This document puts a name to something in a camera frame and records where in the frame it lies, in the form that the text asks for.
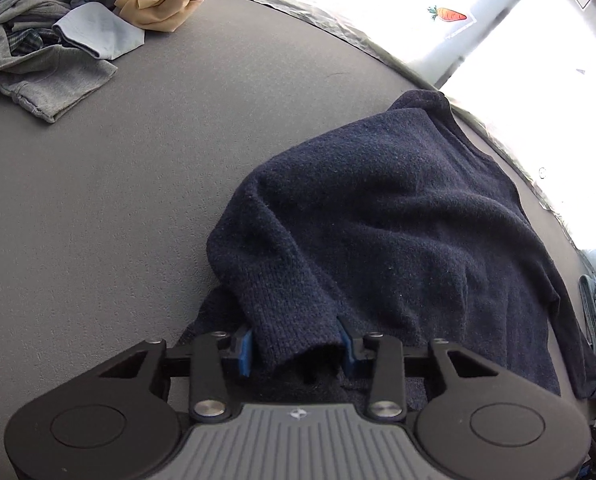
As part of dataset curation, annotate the navy blue knit sweater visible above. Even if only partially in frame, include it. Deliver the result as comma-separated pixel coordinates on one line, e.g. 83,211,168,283
178,89,596,411

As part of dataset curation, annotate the grey garment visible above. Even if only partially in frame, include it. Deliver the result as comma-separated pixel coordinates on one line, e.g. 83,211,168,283
0,0,119,124

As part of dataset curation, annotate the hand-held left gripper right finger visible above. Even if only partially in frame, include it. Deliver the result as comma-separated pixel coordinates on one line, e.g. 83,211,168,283
337,316,501,422

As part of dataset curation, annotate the light blue garment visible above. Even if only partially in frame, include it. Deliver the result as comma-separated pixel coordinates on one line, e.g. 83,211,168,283
52,1,147,60

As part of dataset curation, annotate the dark plaid shirt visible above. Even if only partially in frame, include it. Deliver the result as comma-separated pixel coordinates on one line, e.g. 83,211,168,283
0,27,61,97

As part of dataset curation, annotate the white printed sheet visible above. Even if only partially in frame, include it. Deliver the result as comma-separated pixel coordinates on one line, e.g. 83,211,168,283
210,0,596,263

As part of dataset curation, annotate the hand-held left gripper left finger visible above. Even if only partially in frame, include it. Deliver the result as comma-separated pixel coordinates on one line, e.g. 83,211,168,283
100,326,253,422

